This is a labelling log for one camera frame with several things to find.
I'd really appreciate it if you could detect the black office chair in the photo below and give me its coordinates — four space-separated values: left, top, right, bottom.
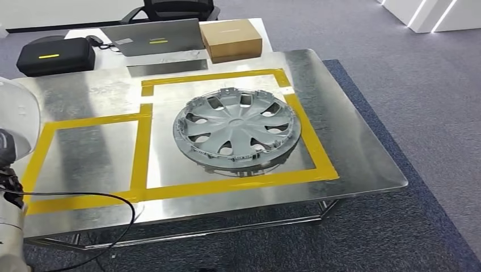
120 0 221 25

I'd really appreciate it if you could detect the black computer mouse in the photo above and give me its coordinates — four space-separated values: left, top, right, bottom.
85 34 104 48

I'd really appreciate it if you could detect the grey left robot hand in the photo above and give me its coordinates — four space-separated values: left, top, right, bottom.
0 129 18 169

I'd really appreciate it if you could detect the black round stool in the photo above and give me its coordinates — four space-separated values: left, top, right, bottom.
28 35 66 46

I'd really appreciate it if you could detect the grey laptop with yellow sticker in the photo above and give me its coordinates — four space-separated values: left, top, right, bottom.
100 18 205 58

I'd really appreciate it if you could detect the white plastic shell part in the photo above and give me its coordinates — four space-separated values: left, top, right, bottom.
0 76 41 162

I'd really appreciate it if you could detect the yellow workbench tape marking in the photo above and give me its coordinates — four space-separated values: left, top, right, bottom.
20 68 340 215

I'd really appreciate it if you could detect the stainless steel workbench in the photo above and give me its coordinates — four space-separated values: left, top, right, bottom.
11 49 409 250

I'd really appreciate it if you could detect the brown cardboard box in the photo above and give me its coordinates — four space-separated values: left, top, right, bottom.
199 19 263 65

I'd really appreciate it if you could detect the white counter with light strips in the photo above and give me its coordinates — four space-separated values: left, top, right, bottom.
377 0 481 34

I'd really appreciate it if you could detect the black zip case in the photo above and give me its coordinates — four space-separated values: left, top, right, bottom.
16 36 96 78

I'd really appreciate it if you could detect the grey wheel hubcap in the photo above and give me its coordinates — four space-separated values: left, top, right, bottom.
172 87 302 177

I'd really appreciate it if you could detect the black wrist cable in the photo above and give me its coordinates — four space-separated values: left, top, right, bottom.
0 189 137 272

